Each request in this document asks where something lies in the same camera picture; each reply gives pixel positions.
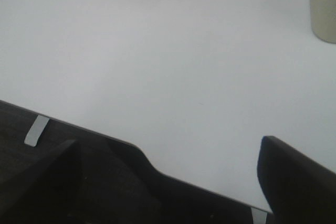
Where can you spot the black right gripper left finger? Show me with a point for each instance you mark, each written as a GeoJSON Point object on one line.
{"type": "Point", "coordinates": [46, 191]}

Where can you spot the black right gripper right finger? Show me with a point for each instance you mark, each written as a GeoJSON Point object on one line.
{"type": "Point", "coordinates": [297, 189]}

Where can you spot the grey tape strip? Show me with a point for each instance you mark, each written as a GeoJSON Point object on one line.
{"type": "Point", "coordinates": [36, 130]}
{"type": "Point", "coordinates": [259, 216]}

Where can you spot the beige storage box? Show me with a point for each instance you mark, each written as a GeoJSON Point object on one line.
{"type": "Point", "coordinates": [322, 14]}

